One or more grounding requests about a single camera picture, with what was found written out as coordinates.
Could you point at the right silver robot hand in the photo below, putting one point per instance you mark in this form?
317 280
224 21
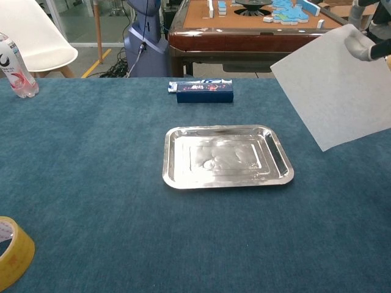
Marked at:
359 45

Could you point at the white paper sheet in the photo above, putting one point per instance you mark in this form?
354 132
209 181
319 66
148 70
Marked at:
336 91

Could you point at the silver metal tray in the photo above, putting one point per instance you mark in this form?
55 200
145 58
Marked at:
183 158

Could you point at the brown cardboard box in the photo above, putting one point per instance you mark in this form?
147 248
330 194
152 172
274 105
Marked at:
337 10

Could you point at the white mahjong tile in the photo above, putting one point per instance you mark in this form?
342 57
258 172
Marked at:
320 23
268 19

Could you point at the blue mahjong tile row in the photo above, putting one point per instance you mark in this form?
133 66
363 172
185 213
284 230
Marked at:
310 7
210 7

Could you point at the blue mahjong tile heap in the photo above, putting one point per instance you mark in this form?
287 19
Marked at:
288 13

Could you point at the black mahjong table dial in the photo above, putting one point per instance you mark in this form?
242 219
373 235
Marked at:
253 6

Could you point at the brown mahjong table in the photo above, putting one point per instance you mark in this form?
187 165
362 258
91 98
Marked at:
229 39

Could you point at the blue mahjong tile stack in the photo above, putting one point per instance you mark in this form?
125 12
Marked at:
222 9

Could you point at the dark blue long box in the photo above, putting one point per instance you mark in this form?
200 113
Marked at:
204 96

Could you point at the brown wooden pole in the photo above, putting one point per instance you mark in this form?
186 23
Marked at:
97 30

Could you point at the blue table cloth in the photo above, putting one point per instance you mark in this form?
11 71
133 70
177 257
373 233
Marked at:
91 183

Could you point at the white chair wooden legs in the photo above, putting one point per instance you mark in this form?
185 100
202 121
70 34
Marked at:
39 45

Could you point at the clear drink bottle black cap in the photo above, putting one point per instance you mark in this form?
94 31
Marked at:
21 79

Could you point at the yellow tape roll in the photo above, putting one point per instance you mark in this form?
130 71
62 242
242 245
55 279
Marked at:
21 256

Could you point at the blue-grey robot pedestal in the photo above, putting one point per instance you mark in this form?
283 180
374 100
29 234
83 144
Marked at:
146 58

